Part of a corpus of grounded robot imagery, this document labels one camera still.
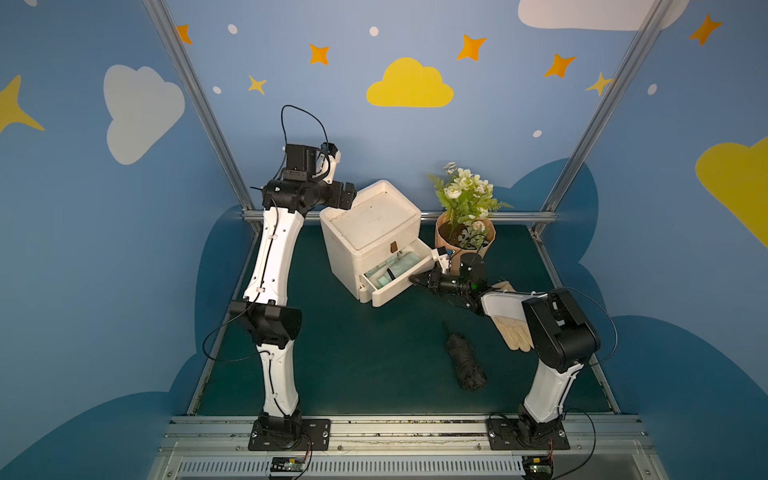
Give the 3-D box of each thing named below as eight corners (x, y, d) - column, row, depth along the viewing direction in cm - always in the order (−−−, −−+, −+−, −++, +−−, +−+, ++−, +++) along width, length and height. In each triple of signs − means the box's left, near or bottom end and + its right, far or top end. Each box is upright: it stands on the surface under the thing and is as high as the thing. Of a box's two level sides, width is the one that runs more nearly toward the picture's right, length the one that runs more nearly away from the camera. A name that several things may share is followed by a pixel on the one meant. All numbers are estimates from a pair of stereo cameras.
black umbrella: (464, 394, 82) (468, 387, 78) (444, 344, 91) (447, 336, 87) (483, 388, 83) (489, 381, 79) (461, 340, 92) (465, 331, 88)
